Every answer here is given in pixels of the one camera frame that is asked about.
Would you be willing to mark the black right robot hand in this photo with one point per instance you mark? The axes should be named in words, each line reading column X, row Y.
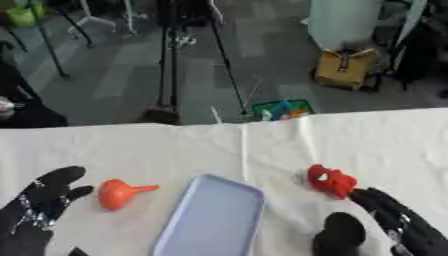
column 402, row 226

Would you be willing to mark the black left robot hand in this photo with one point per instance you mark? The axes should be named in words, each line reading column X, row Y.
column 41, row 203

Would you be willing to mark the orange toy funnel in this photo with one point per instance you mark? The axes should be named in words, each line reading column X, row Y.
column 118, row 193

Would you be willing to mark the red toy figure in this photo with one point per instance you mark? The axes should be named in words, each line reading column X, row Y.
column 331, row 180

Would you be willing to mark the person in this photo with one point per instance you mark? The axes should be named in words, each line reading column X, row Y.
column 20, row 100

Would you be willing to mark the green basket with toys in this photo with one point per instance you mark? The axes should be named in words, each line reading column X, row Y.
column 282, row 110

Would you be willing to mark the yellow bag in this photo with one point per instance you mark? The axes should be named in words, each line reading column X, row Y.
column 345, row 67

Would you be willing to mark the black chair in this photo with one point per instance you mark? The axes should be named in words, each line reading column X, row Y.
column 41, row 33

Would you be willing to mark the light blue plastic tray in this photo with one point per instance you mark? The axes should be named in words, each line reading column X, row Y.
column 210, row 217

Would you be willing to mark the green bag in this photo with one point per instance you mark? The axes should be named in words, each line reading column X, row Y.
column 24, row 14

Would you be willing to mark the black tripod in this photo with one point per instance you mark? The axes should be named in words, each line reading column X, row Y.
column 195, row 56

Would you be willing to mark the white panel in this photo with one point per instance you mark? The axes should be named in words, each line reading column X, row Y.
column 344, row 21

